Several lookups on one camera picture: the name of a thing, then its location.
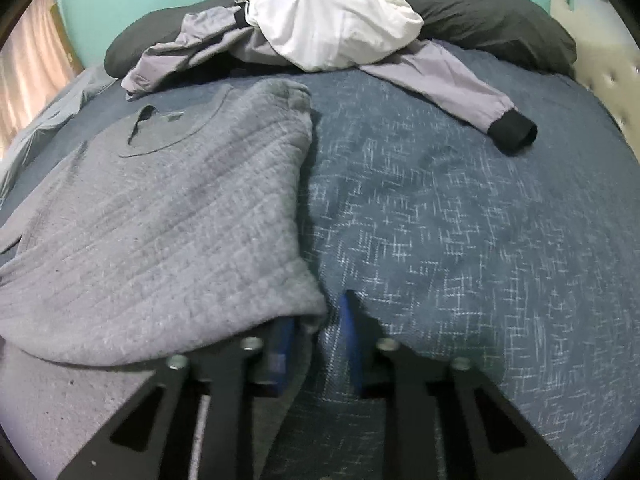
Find cream tufted headboard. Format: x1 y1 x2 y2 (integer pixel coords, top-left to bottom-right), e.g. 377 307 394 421
550 0 640 141

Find blue patterned bedspread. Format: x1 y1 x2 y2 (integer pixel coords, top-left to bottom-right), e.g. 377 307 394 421
0 55 640 480

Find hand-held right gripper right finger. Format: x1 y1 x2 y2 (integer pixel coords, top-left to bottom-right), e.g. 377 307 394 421
340 290 576 480

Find light grey bed sheet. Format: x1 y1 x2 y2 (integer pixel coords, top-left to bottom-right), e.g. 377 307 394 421
0 65 118 196

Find light grey jacket black cuffs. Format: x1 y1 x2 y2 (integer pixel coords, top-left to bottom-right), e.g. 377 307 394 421
121 2 538 156

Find dark grey long pillow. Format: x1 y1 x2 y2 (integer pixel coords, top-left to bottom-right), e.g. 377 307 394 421
104 0 578 80

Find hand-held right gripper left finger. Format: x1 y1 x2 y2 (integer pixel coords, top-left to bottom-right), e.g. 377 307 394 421
57 317 296 480

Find white garment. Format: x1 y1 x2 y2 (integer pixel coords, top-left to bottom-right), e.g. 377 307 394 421
235 0 425 72

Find grey knit sweater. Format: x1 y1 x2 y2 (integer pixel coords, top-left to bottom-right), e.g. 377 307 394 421
0 77 328 480

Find pink curtain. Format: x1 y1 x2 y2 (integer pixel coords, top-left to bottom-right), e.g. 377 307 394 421
0 0 83 161

